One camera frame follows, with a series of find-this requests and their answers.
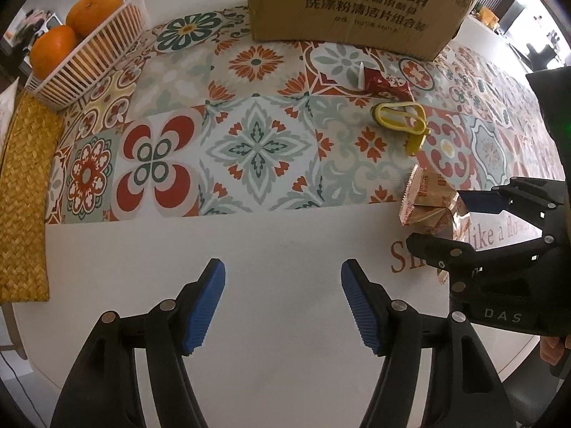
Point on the white shoe rack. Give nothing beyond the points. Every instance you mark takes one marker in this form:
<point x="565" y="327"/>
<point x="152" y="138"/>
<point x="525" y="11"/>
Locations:
<point x="44" y="22"/>

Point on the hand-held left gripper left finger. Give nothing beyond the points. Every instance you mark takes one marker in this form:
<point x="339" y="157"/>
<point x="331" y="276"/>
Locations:
<point x="205" y="307"/>

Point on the gold snack packet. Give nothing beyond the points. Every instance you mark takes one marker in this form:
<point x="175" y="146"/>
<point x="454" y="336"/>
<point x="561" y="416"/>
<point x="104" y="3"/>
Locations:
<point x="455" y="220"/>

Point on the yellow woven tissue box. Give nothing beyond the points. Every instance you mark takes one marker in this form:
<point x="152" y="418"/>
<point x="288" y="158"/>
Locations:
<point x="26" y="196"/>

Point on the floral tissue pack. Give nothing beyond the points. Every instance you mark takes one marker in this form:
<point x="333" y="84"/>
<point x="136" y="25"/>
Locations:
<point x="6" y="111"/>

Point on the orange fruit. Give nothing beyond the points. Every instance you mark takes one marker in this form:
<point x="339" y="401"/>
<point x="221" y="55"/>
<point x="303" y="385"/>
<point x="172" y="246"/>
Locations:
<point x="96" y="11"/>
<point x="53" y="51"/>

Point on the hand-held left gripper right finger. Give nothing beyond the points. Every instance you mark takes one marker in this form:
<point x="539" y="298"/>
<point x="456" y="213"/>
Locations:
<point x="361" y="307"/>

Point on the red sauce sachet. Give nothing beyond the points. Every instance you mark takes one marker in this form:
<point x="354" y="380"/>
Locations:
<point x="386" y="84"/>

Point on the brown cardboard box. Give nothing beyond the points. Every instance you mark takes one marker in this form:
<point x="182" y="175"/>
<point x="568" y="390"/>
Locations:
<point x="357" y="22"/>

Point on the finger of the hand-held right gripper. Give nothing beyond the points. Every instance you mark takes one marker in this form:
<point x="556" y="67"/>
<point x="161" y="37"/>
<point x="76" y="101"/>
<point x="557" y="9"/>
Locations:
<point x="481" y="200"/>
<point x="446" y="254"/>

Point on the person's right hand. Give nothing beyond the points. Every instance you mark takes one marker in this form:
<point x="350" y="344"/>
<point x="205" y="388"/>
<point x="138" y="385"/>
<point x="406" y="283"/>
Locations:
<point x="551" y="352"/>

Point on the patterned tile table runner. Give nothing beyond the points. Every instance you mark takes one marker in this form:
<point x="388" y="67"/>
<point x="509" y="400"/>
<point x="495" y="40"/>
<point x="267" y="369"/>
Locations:
<point x="254" y="142"/>

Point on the white slatted plastic basket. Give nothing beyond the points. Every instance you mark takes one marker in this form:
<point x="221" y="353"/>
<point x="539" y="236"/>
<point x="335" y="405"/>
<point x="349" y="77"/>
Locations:
<point x="98" y="62"/>

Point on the dark chair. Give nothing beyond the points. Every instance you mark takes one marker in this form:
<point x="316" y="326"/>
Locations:
<point x="522" y="405"/>

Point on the brown snack packet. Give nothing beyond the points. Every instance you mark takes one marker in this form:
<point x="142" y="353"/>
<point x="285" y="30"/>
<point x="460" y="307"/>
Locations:
<point x="424" y="187"/>

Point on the orange bags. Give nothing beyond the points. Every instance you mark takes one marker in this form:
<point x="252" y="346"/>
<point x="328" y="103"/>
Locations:
<point x="487" y="17"/>

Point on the yellow plastic clip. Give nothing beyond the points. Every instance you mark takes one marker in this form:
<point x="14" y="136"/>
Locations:
<point x="419" y="140"/>

